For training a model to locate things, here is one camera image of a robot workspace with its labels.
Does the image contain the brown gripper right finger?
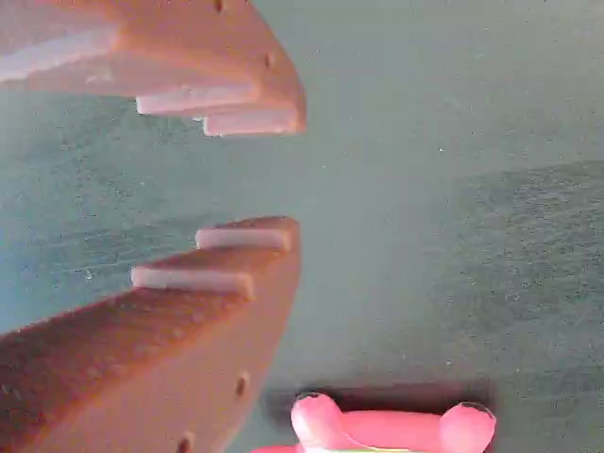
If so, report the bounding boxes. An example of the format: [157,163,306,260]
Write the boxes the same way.
[0,0,309,138]

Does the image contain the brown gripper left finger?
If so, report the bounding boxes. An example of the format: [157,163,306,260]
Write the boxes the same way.
[0,215,302,453]

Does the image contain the pink frog toy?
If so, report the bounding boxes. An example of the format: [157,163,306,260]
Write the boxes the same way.
[247,391,497,453]

